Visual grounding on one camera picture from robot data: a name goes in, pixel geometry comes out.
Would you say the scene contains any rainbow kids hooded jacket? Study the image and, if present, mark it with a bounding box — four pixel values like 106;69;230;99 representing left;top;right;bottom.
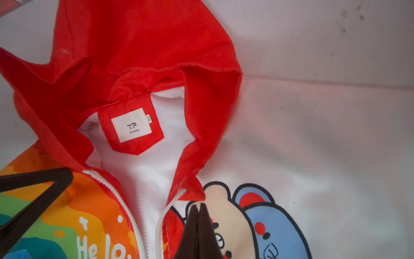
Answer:
0;0;414;259

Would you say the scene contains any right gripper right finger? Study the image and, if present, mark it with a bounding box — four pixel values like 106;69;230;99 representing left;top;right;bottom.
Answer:
198;203;223;259

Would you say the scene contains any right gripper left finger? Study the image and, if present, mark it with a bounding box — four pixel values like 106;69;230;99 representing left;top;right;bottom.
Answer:
174;205;199;259

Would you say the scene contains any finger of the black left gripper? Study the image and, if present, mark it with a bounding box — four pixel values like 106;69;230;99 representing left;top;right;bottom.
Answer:
1;167;74;257

